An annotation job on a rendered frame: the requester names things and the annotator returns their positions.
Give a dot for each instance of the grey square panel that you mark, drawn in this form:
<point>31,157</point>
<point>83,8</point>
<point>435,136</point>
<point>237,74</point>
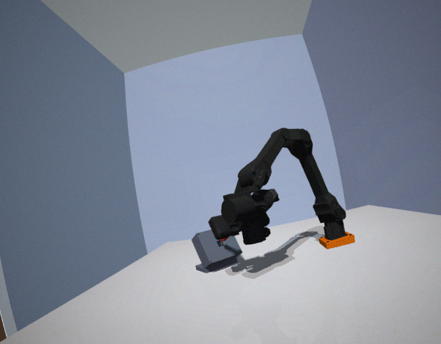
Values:
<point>215,254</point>

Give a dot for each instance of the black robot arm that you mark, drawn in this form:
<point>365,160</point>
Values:
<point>242,205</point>

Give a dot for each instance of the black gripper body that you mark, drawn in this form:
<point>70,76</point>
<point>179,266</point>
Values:
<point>221,229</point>

